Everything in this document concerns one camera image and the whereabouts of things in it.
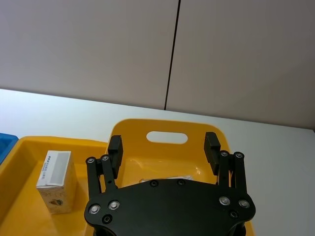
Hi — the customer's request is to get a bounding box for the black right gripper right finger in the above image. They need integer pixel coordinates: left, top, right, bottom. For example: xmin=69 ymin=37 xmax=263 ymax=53
xmin=203 ymin=131 xmax=248 ymax=196

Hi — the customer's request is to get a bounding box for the blue plastic bin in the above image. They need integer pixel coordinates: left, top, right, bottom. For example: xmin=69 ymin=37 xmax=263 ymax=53
xmin=0 ymin=132 xmax=20 ymax=171

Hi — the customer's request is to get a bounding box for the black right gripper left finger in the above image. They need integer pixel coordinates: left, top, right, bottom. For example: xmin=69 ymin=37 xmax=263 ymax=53
xmin=85 ymin=134 xmax=124 ymax=199

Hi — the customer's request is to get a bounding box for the clear plastic packet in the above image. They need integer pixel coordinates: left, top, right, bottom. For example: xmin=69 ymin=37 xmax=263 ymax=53
xmin=139 ymin=174 xmax=195 ymax=184

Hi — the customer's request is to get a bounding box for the yellow plastic tray with handle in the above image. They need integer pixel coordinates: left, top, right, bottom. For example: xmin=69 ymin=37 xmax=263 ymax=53
xmin=106 ymin=118 xmax=257 ymax=236

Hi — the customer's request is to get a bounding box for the white cardboard carton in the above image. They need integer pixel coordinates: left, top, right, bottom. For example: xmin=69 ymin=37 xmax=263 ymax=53
xmin=36 ymin=150 xmax=77 ymax=215

